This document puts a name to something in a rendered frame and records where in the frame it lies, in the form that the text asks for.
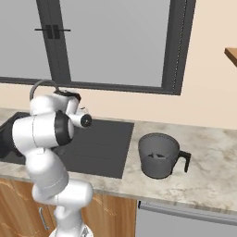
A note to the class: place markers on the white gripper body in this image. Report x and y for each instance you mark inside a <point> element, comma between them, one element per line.
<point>70,95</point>

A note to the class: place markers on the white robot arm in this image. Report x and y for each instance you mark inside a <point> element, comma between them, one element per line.
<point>43,129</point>

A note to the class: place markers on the dark grey sink faucet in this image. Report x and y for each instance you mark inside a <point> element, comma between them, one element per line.
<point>43,81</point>

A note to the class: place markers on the dark grey sink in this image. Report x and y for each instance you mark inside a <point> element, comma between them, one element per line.
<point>102,148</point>

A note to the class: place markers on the dark grey jug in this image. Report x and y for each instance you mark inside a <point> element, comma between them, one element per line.
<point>158,154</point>

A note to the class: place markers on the dark grey framed window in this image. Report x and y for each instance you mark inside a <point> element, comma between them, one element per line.
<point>177,46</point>

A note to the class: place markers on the wooden cupboard door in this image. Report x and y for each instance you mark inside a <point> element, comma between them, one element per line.
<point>114,216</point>
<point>15,209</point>

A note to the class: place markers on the grey dishwasher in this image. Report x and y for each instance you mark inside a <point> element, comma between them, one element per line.
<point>185,227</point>

